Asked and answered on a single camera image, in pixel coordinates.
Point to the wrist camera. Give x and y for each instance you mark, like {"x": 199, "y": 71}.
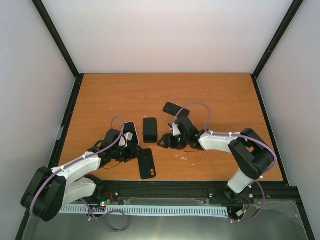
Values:
{"x": 126, "y": 140}
{"x": 174, "y": 128}

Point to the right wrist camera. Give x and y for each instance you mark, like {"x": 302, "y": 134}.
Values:
{"x": 174, "y": 128}

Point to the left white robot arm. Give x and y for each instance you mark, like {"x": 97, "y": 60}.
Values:
{"x": 51, "y": 189}

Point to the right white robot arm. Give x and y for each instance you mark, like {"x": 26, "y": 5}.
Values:
{"x": 252, "y": 155}

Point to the black phone case top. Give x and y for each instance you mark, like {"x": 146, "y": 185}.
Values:
{"x": 150, "y": 130}

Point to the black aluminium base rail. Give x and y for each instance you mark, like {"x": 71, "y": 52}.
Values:
{"x": 215, "y": 192}

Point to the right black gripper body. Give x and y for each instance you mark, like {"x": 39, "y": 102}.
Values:
{"x": 179, "y": 143}

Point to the light blue cable duct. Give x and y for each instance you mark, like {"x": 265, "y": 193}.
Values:
{"x": 162, "y": 211}

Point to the left black frame post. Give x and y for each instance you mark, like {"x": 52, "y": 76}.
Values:
{"x": 49, "y": 24}

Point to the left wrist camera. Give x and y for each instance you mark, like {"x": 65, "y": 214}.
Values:
{"x": 126, "y": 140}

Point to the right black frame post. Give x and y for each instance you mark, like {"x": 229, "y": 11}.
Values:
{"x": 279, "y": 33}

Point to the black phone case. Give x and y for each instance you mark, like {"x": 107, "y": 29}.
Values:
{"x": 173, "y": 109}
{"x": 146, "y": 164}
{"x": 150, "y": 130}

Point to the black phone case front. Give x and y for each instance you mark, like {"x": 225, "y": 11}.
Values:
{"x": 146, "y": 164}

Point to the black frame post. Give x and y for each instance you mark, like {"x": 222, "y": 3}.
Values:
{"x": 279, "y": 33}
{"x": 49, "y": 24}

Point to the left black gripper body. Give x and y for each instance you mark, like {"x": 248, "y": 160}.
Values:
{"x": 124, "y": 155}

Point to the small green circuit board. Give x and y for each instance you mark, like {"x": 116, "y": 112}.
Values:
{"x": 105, "y": 203}

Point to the white phone case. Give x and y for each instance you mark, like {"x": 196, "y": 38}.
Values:
{"x": 132, "y": 132}

